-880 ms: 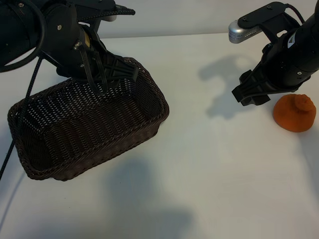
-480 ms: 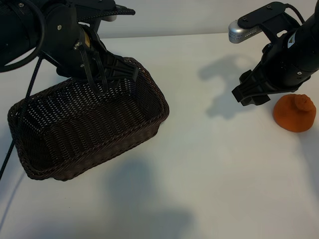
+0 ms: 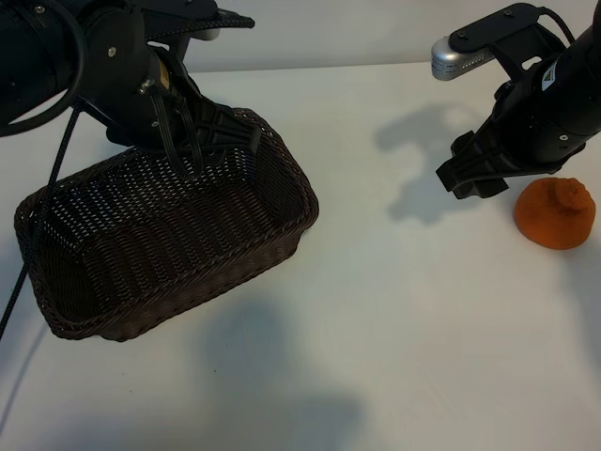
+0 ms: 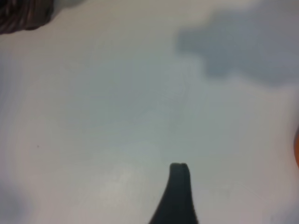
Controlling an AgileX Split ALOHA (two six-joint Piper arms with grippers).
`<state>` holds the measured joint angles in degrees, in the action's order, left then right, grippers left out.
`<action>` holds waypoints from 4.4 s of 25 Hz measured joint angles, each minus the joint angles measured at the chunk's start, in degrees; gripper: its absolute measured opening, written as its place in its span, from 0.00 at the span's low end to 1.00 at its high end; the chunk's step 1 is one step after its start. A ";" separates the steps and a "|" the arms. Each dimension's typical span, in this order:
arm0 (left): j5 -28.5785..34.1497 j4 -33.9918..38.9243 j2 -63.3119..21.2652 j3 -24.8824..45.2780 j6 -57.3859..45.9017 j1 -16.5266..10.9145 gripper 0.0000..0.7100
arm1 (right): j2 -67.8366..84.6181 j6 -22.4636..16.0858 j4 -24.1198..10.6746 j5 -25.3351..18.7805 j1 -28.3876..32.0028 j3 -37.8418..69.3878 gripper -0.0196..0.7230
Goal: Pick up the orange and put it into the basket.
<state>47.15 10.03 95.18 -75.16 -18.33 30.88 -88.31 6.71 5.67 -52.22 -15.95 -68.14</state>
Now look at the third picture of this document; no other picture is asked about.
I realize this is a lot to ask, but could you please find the dark brown wicker basket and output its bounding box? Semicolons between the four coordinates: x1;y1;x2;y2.
13;106;321;343

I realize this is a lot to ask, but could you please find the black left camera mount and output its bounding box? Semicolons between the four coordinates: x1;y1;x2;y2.
143;0;255;46

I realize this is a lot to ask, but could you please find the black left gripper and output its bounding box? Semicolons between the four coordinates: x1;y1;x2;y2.
105;44;262;163

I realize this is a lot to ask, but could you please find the smooth black looped cable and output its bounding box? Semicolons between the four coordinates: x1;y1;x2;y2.
0;0;91;140

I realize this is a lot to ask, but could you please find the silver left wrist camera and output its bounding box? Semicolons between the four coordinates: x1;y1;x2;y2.
190;25;223;42

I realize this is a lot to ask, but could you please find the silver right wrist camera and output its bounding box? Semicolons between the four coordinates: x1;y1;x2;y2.
430;36;489;82

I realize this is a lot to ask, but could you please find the orange with knobbed top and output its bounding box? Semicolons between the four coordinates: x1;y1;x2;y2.
514;176;597;250

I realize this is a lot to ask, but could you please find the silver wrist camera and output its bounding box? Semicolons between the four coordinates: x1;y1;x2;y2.
430;36;489;82
190;25;223;42

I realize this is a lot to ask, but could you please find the black right camera cable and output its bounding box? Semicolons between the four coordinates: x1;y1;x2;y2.
537;9;578;46

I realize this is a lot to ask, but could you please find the black braided cable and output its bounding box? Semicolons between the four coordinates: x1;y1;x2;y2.
0;106;79;342

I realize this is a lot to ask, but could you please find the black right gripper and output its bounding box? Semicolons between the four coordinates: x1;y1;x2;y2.
436;46;597;201

